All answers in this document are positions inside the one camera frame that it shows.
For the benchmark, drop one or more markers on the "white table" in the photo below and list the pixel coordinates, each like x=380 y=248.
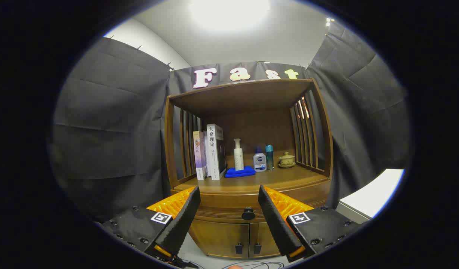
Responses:
x=375 y=190

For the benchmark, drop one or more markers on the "wooden cabinet door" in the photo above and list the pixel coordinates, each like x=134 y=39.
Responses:
x=263 y=243
x=218 y=237

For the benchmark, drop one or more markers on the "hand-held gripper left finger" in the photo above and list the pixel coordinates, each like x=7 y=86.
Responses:
x=181 y=228

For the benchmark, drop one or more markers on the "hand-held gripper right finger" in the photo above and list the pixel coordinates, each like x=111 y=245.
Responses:
x=278 y=228

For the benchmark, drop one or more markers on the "brown wooden cabinet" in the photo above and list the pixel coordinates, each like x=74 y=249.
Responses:
x=252 y=130

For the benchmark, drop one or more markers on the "wooden drawer with black knob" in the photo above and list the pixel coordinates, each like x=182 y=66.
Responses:
x=229 y=203

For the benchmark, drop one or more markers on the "blue folded cloth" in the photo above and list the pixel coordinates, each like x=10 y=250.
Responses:
x=235 y=173

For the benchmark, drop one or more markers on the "purple book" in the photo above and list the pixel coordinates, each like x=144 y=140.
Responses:
x=199 y=153

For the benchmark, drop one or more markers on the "thick white book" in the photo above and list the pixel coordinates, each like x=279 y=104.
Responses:
x=213 y=153

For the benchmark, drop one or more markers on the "wooden countertop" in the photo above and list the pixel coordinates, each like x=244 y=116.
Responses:
x=274 y=177

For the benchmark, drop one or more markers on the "grey bottle with blue pump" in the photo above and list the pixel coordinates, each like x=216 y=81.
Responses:
x=259 y=162

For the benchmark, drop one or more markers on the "white pump bottle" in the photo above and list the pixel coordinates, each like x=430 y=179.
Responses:
x=239 y=158

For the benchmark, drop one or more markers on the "yellow saucer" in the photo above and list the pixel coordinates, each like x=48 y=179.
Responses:
x=287 y=166

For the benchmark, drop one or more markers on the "teal slim bottle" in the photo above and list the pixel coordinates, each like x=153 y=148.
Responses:
x=270 y=157

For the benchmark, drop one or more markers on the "yellow lidded teacup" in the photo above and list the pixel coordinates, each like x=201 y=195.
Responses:
x=287 y=159

